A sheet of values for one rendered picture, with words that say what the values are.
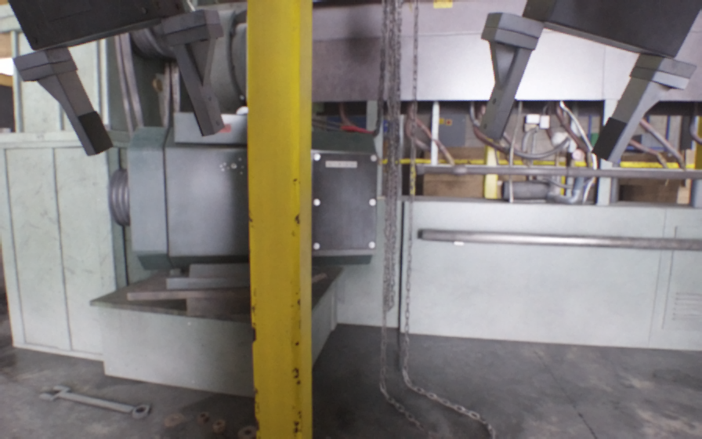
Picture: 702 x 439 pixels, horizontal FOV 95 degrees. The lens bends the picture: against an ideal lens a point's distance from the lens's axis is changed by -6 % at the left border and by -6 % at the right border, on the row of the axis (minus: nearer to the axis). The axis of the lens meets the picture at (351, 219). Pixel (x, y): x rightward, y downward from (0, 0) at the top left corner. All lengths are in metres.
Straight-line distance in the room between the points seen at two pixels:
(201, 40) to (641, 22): 0.36
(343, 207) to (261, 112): 0.49
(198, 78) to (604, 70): 1.64
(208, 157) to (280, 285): 0.53
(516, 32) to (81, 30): 0.36
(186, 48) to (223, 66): 1.44
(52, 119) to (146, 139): 0.62
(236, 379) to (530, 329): 1.21
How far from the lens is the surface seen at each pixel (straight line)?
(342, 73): 1.66
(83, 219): 1.55
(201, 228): 1.10
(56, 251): 1.66
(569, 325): 1.78
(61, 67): 0.44
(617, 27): 0.38
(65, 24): 0.40
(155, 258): 1.17
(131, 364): 1.45
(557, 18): 0.35
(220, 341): 1.21
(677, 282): 1.92
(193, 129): 1.10
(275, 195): 0.66
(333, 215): 1.07
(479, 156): 4.38
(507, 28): 0.34
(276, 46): 0.70
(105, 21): 0.37
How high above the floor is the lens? 0.69
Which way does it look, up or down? 7 degrees down
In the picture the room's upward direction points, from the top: 1 degrees clockwise
